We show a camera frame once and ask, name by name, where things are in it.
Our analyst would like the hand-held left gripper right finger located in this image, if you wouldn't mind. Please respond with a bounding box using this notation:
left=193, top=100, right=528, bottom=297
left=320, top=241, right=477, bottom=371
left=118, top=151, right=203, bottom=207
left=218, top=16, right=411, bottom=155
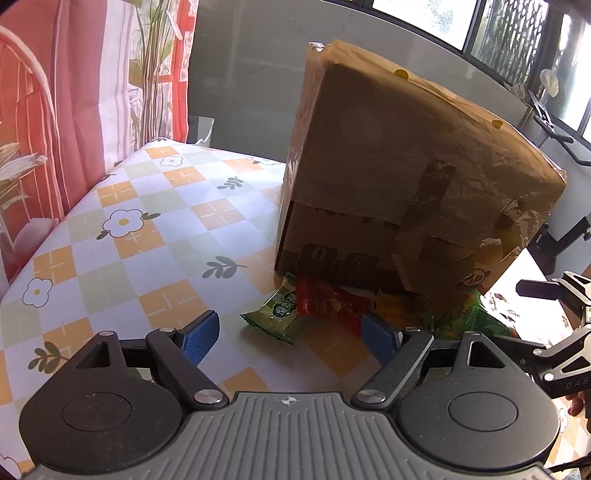
left=355, top=311, right=506, bottom=409

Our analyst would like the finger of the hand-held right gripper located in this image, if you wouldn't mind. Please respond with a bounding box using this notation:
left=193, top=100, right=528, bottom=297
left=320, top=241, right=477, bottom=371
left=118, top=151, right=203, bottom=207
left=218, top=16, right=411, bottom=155
left=516, top=271, right=591, bottom=302
left=489, top=333, right=578, bottom=371

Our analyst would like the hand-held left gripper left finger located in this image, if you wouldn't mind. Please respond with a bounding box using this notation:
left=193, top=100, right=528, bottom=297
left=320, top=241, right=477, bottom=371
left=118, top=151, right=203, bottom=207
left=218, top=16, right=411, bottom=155
left=76, top=310, right=229, bottom=409

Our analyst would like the small yellow snack packet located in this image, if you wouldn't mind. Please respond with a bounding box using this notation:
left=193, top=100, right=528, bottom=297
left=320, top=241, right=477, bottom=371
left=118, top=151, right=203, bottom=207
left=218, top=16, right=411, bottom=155
left=373, top=288, right=435, bottom=330

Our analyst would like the green red-topped snack bag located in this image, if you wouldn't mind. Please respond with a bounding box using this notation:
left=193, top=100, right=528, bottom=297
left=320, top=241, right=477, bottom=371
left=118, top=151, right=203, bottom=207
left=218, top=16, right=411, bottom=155
left=431, top=288, right=520, bottom=342

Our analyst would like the red snack packet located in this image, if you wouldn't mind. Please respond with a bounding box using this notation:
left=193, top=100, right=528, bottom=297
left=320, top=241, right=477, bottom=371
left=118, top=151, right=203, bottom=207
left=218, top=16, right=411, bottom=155
left=294, top=276, right=372, bottom=337

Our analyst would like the small green snack packet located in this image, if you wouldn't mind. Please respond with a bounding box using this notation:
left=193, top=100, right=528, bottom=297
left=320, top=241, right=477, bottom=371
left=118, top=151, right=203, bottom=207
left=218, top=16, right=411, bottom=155
left=239, top=272, right=308, bottom=346

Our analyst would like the black exercise bike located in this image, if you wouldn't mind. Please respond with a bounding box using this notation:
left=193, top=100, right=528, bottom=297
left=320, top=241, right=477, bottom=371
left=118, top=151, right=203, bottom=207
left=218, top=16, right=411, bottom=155
left=524, top=88, right=591, bottom=278

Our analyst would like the checkered floral tablecloth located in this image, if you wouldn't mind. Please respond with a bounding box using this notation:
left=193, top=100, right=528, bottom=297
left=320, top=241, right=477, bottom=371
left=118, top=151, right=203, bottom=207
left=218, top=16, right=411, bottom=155
left=0, top=138, right=578, bottom=480

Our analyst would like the taped brown cardboard box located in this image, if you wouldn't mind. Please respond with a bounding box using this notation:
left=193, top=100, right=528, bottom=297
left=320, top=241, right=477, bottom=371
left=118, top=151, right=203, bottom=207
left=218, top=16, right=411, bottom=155
left=283, top=39, right=568, bottom=296

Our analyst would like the black framed window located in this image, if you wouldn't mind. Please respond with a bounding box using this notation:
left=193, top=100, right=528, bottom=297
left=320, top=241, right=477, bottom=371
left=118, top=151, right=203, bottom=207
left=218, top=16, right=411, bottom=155
left=323, top=0, right=591, bottom=144

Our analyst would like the printed backdrop cloth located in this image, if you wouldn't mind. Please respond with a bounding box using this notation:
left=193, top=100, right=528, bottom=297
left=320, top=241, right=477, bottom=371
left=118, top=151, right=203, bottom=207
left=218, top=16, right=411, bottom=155
left=0, top=0, right=199, bottom=296

